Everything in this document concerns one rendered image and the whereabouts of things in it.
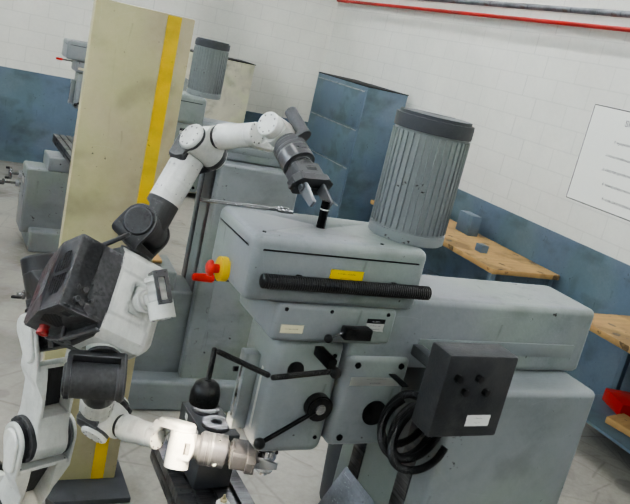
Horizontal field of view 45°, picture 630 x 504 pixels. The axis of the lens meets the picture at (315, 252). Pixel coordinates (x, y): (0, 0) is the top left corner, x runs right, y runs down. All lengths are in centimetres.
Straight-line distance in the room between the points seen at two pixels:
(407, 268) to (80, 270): 80
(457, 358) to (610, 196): 522
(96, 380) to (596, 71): 597
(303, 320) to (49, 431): 95
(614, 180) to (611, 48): 115
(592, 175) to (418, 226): 521
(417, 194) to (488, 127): 634
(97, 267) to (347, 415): 74
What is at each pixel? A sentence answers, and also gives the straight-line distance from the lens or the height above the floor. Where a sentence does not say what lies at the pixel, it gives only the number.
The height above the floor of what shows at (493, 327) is 169.
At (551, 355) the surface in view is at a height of 162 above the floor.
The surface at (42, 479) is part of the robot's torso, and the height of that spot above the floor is 83.
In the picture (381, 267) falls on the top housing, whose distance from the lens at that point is 185.
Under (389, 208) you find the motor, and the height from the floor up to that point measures 197.
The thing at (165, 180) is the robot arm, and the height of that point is 187.
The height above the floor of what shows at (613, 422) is 27.
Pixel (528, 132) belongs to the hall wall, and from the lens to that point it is 775.
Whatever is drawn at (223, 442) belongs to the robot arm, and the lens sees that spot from 209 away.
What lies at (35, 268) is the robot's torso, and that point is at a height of 152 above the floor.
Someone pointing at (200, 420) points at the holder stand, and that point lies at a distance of 249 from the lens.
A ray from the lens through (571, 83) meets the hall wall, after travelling 747.
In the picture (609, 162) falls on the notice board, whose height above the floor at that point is 193.
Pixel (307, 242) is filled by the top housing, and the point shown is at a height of 188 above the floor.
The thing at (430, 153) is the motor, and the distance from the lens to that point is 189.
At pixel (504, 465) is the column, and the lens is 225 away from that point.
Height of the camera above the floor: 231
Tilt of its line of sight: 15 degrees down
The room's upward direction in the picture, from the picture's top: 13 degrees clockwise
